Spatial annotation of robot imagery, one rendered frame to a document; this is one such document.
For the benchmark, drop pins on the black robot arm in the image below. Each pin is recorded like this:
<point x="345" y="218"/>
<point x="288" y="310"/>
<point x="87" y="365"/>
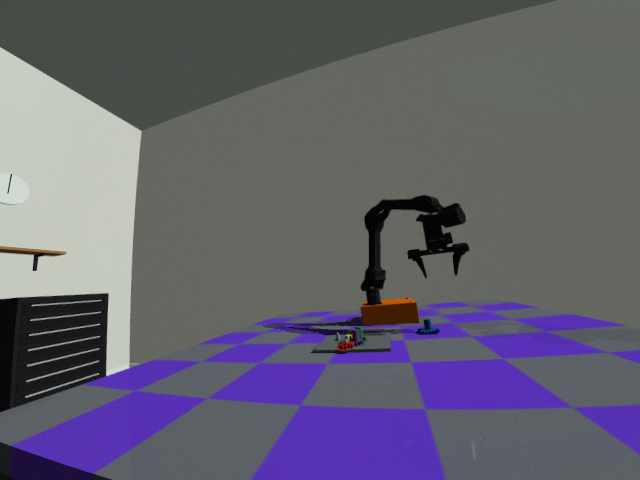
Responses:
<point x="452" y="215"/>

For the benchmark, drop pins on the blue gear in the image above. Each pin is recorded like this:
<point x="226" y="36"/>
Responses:
<point x="428" y="330"/>

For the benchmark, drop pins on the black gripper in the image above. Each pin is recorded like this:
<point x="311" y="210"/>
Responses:
<point x="457" y="249"/>

